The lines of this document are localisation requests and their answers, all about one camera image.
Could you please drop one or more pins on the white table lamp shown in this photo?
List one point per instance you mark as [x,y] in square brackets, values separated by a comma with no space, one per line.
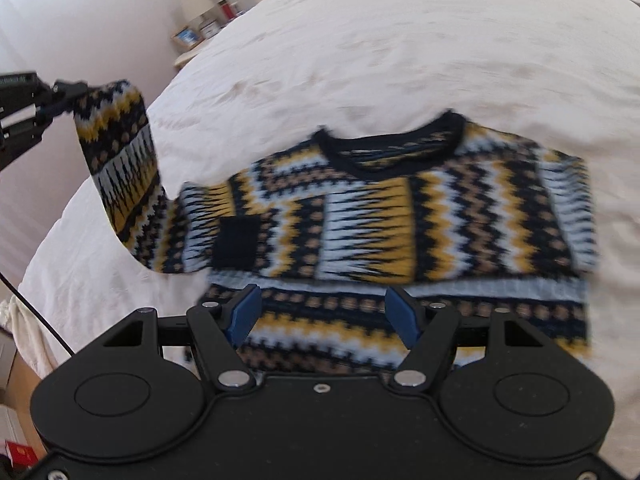
[196,4]

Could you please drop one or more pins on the wooden picture frame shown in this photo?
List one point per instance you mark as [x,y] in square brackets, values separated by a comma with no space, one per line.
[187,36]

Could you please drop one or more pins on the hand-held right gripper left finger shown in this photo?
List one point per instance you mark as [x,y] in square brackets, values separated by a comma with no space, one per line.
[244,316]

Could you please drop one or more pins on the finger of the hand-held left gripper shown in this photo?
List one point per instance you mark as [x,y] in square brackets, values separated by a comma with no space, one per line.
[64,91]
[25,132]

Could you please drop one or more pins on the white bed blanket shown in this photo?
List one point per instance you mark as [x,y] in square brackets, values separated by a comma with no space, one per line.
[350,60]

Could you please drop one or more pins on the wooden nightstand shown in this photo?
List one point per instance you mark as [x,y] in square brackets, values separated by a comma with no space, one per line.
[184,57]

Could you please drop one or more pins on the yellow navy patterned knit sweater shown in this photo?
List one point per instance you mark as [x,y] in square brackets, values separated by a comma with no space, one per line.
[380,220]

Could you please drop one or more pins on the cardboard box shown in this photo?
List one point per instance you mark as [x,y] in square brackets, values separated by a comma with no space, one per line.
[15,410]

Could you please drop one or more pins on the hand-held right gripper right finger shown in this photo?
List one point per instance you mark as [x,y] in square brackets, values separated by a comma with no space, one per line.
[403,318]

